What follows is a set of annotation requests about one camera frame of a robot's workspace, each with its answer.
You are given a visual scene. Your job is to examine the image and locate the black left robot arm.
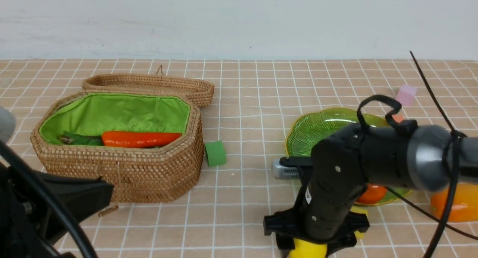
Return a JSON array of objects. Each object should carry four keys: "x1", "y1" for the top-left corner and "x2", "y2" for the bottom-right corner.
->
[{"x1": 0, "y1": 108, "x2": 114, "y2": 258}]

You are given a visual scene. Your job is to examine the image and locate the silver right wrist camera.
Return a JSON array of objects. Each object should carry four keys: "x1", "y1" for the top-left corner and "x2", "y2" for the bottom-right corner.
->
[{"x1": 270, "y1": 156, "x2": 313, "y2": 180}]

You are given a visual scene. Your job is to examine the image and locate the green glass plate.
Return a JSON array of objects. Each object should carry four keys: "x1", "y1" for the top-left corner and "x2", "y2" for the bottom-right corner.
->
[{"x1": 285, "y1": 107, "x2": 399, "y2": 206}]

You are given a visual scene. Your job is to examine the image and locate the orange persimmon with leaf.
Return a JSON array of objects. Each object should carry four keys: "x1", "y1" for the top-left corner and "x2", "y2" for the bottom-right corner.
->
[{"x1": 356, "y1": 184, "x2": 388, "y2": 205}]

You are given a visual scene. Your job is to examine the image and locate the pink foam cube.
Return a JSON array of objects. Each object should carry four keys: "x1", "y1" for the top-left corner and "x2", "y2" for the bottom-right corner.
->
[{"x1": 395, "y1": 84, "x2": 417, "y2": 106}]

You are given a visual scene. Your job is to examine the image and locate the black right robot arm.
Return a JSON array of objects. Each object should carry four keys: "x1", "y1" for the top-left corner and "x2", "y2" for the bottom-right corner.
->
[{"x1": 263, "y1": 120, "x2": 477, "y2": 257}]

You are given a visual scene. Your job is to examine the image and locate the green foam cube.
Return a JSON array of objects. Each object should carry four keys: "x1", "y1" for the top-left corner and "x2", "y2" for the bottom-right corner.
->
[{"x1": 204, "y1": 141, "x2": 227, "y2": 167}]

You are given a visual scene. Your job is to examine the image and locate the orange mango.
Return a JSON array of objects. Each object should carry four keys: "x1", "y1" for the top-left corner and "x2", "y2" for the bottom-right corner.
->
[{"x1": 430, "y1": 183, "x2": 478, "y2": 223}]

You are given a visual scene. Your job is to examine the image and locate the wooden basket toggle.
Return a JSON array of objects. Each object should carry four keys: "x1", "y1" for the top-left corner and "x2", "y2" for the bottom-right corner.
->
[{"x1": 98, "y1": 205, "x2": 118, "y2": 218}]

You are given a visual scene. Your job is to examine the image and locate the yellow lemon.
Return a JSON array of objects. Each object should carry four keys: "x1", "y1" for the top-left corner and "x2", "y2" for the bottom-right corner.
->
[{"x1": 286, "y1": 206, "x2": 369, "y2": 258}]

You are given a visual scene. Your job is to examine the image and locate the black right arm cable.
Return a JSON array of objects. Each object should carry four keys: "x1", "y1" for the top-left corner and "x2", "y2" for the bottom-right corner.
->
[{"x1": 356, "y1": 51, "x2": 478, "y2": 258}]

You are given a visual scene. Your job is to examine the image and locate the orange foam cube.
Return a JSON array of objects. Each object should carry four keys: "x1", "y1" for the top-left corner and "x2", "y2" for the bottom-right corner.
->
[{"x1": 392, "y1": 114, "x2": 404, "y2": 123}]

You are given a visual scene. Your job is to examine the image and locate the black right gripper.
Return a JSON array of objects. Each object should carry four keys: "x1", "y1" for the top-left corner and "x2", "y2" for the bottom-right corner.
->
[{"x1": 263, "y1": 156, "x2": 369, "y2": 258}]

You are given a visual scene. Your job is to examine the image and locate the woven basket lid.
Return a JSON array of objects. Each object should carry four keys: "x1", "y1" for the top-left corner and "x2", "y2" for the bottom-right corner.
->
[{"x1": 82, "y1": 67, "x2": 215, "y2": 107}]

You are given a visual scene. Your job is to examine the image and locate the woven rattan basket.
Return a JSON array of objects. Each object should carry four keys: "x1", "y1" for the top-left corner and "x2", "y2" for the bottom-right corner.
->
[{"x1": 30, "y1": 91, "x2": 204, "y2": 203}]

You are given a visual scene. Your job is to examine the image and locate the beige checked tablecloth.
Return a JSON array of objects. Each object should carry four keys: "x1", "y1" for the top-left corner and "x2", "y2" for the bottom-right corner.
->
[{"x1": 0, "y1": 59, "x2": 478, "y2": 258}]

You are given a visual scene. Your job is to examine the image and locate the orange carrot with leaves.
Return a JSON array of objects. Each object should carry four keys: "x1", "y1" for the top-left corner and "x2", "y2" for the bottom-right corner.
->
[{"x1": 58, "y1": 131, "x2": 182, "y2": 149}]

